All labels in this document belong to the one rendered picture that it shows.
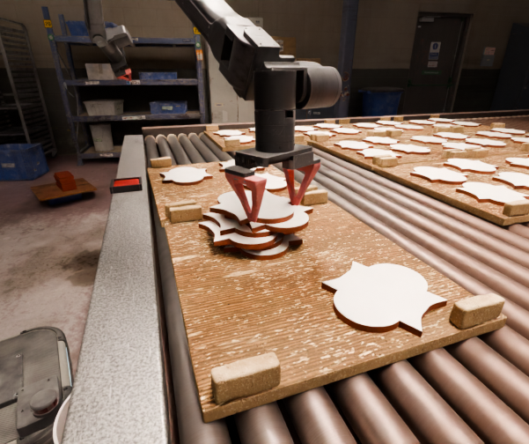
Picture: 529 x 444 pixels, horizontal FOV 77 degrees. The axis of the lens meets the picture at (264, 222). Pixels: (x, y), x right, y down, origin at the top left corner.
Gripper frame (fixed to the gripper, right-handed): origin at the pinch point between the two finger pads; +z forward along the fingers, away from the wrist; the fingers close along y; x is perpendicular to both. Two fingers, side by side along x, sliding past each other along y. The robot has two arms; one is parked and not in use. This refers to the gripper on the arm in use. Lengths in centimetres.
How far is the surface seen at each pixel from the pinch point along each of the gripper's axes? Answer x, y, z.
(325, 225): -1.5, 11.7, 6.3
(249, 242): -1.1, -6.5, 3.3
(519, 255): -28.6, 28.2, 8.6
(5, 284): 203, -28, 96
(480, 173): -11, 70, 6
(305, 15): 355, 442, -106
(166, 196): 32.5, -1.2, 5.6
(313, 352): -18.9, -14.2, 6.5
